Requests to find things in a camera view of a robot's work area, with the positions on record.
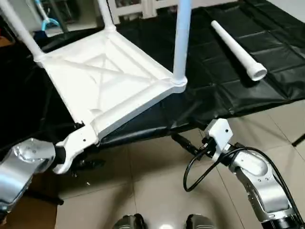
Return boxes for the black left robot foot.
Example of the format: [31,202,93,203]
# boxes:
[113,214,145,229]

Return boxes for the black robot foot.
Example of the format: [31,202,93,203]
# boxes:
[113,214,145,229]
[185,214,218,229]

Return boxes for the black right robot foot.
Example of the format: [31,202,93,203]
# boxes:
[185,214,218,229]

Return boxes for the light blue hanger hook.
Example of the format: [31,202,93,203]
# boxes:
[41,0,61,33]

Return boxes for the black work mat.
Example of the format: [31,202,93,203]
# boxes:
[0,0,305,149]

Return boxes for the white plastic table top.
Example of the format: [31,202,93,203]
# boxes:
[33,25,187,146]

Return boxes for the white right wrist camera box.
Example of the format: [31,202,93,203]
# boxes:
[203,119,234,164]

